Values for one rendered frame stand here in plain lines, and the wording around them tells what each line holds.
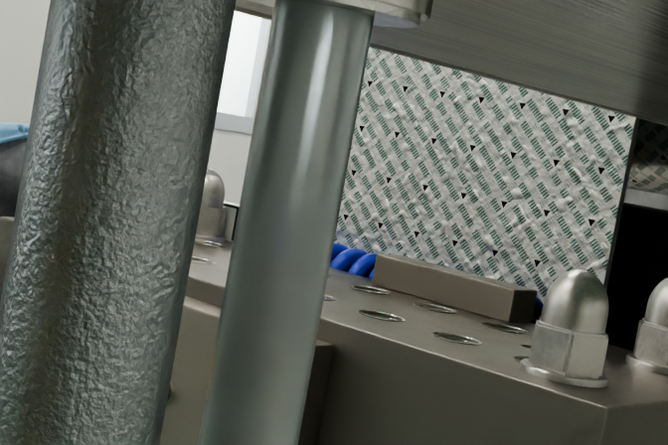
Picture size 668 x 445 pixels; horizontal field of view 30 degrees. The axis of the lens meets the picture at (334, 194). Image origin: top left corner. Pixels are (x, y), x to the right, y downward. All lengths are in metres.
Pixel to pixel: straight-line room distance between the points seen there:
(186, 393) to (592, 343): 0.19
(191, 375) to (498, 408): 0.16
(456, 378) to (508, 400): 0.03
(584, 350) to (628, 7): 0.33
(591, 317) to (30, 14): 4.57
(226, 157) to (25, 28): 1.25
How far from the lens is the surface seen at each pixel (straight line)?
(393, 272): 0.71
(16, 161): 1.59
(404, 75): 0.79
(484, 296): 0.67
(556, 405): 0.49
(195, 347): 0.59
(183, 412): 0.60
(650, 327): 0.60
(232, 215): 0.81
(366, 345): 0.55
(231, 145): 5.78
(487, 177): 0.75
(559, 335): 0.52
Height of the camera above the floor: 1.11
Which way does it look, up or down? 3 degrees down
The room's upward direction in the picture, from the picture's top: 10 degrees clockwise
